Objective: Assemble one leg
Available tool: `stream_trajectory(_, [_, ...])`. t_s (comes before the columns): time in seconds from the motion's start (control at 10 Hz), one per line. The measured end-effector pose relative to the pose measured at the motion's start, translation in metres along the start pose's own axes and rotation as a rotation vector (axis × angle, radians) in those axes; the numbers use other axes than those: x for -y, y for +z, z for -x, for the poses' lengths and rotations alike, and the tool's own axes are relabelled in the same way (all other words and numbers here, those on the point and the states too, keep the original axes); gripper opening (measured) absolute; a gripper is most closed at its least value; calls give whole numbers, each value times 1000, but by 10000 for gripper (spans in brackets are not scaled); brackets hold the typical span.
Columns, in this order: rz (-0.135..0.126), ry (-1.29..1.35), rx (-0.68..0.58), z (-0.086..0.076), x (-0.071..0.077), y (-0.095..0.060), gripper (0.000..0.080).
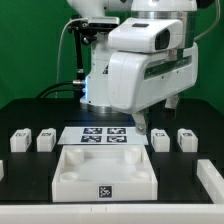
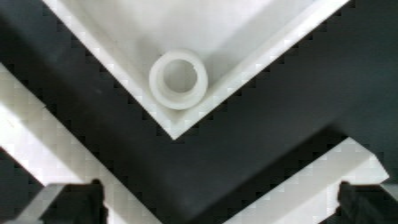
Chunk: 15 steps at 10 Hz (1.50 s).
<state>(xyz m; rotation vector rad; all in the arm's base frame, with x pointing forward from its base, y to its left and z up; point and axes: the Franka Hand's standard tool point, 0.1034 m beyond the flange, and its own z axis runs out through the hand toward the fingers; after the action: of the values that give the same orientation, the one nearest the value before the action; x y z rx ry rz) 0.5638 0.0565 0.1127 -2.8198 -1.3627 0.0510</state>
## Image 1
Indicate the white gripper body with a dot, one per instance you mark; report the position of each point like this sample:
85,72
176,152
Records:
137,81

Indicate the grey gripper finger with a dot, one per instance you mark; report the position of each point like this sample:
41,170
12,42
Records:
140,122
171,104

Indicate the white square tabletop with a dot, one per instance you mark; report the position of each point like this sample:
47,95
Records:
90,173

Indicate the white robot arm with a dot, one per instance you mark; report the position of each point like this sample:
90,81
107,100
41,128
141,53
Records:
142,52

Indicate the white marker sheet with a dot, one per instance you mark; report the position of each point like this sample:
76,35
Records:
101,135

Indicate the white obstacle fence right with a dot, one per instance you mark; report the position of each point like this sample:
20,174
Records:
211,180

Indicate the white obstacle piece left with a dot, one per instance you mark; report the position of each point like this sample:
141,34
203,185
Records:
1,169

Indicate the black camera stand pole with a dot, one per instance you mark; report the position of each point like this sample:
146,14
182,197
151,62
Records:
79,61

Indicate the black camera on stand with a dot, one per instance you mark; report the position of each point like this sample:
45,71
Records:
94,24

